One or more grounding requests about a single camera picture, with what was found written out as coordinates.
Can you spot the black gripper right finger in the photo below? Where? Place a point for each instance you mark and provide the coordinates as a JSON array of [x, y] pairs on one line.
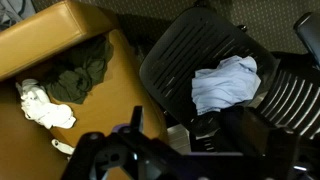
[[290, 156]]

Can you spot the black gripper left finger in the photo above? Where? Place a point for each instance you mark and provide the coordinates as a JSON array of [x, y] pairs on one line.
[[100, 156]]

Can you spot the crumpled white cloth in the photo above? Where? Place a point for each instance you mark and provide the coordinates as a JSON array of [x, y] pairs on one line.
[[43, 110]]

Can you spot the dark green cloth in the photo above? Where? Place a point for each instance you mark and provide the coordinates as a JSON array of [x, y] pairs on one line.
[[76, 80]]

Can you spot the light blue cloth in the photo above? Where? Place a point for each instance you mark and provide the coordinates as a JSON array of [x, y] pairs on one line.
[[223, 86]]

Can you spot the black mesh office chair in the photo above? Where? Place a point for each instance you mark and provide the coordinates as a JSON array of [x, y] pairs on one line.
[[186, 50]]

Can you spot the tan leather armchair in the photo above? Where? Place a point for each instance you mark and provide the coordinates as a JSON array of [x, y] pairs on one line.
[[110, 100]]

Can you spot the grey fabric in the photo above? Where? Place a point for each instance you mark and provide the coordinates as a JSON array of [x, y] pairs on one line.
[[13, 10]]

